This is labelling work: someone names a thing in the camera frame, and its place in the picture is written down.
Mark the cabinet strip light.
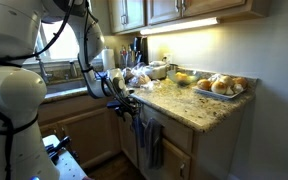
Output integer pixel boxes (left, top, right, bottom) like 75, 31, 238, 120
140, 17, 220, 36

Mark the plastic bag with bread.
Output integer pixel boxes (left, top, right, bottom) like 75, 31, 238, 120
128, 63, 152, 88
122, 66, 136, 83

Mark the wooden wall cabinet door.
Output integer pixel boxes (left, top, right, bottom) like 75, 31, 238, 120
108, 0, 146, 33
147, 0, 182, 25
182, 0, 247, 17

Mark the golden bread roll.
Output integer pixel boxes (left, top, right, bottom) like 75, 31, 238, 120
197, 78, 213, 92
233, 76, 249, 90
211, 80, 228, 95
218, 75, 235, 88

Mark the white rectangular plate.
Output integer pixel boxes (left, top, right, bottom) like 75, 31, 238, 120
193, 84, 247, 101

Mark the steel kitchen sink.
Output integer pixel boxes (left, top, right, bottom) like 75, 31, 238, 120
45, 79, 88, 95

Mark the bright kitchen window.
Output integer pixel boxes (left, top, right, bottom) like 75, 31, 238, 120
33, 19, 85, 63

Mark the chrome sink sprayer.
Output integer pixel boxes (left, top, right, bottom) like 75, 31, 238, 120
68, 60, 79, 79

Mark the pale green fruit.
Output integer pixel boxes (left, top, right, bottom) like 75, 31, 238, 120
187, 74, 199, 84

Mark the dark knife block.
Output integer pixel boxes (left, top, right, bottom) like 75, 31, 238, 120
132, 35, 149, 65

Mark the dark blue cloth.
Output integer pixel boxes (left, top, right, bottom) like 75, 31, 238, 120
132, 114, 146, 149

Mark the small metal cup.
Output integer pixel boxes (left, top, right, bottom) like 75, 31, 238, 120
168, 63, 180, 72

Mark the white wall outlet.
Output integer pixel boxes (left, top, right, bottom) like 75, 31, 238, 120
163, 52, 173, 64

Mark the black hand tool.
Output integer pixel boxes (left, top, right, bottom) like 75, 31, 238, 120
45, 135, 72, 164

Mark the narrow wooden cabinet door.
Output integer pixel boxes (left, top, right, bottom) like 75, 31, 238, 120
118, 114, 139, 168

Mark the wide wooden drawer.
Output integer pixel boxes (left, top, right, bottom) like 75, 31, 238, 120
140, 103, 194, 155

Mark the clear glass bowl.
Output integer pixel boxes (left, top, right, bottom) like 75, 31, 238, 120
166, 68, 202, 87

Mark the grey hanging towel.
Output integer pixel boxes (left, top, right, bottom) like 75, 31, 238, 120
144, 117, 166, 170

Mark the white rice cooker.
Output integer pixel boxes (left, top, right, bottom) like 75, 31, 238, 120
142, 60, 170, 80

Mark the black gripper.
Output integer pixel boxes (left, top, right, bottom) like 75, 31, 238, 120
116, 97, 144, 121

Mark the wooden sink front panel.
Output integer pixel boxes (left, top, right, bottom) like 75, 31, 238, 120
37, 96, 112, 126

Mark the utensil crock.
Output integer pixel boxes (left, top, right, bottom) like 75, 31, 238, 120
118, 44, 133, 68

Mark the chrome kitchen faucet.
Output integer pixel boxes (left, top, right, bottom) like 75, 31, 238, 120
37, 56, 53, 84

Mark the white paper towel roll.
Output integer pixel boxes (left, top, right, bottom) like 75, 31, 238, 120
101, 48, 116, 71

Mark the yellow fruit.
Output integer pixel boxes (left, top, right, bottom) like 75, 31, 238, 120
174, 71, 190, 84

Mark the crumpled clear plastic wrap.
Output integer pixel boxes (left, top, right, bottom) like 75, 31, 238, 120
140, 79, 162, 93

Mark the white perforated table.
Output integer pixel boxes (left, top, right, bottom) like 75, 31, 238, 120
42, 134, 88, 180

